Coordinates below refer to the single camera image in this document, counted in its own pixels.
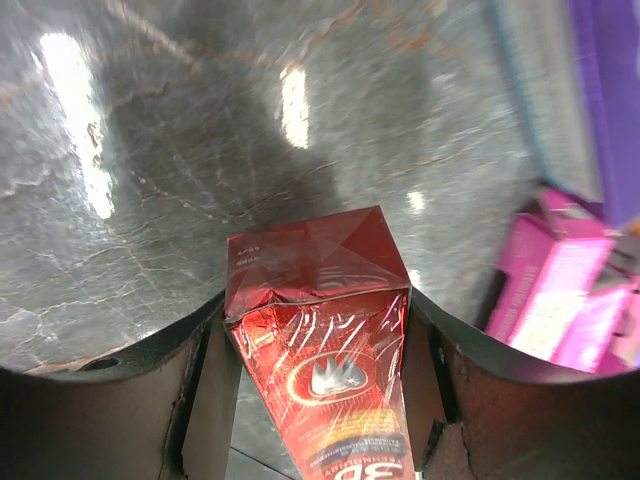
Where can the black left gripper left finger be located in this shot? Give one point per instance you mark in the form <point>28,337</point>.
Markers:
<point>162,408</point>

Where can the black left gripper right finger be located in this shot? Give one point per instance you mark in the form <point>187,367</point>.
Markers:
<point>479,409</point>

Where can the red 3D toothpaste box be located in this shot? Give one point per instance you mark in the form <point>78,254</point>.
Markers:
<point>317,311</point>

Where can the purple toothpaste box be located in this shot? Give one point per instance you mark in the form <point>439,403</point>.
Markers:
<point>574,70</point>

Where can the pink toothpaste box left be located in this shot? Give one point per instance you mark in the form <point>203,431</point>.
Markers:
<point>561,300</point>

